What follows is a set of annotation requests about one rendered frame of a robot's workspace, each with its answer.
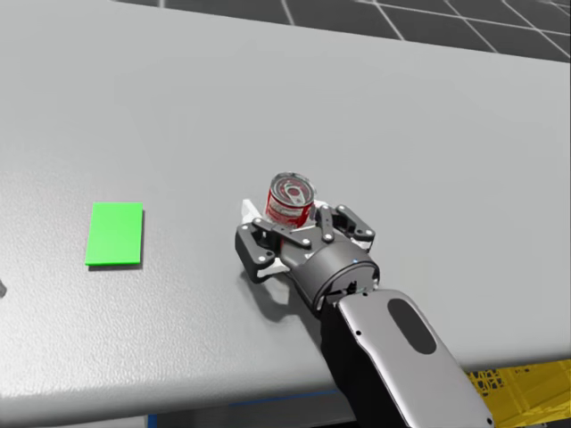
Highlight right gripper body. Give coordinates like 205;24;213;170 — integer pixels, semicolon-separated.
278;235;381;317

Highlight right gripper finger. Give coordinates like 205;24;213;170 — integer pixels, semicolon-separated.
313;202;377;251
234;198;314;284

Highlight red and white can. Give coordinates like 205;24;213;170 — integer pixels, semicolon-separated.
265;171;318;230

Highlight green pad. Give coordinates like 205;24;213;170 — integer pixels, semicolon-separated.
84;202;145;268

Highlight yellow box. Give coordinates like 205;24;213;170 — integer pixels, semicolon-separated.
463;360;571;428

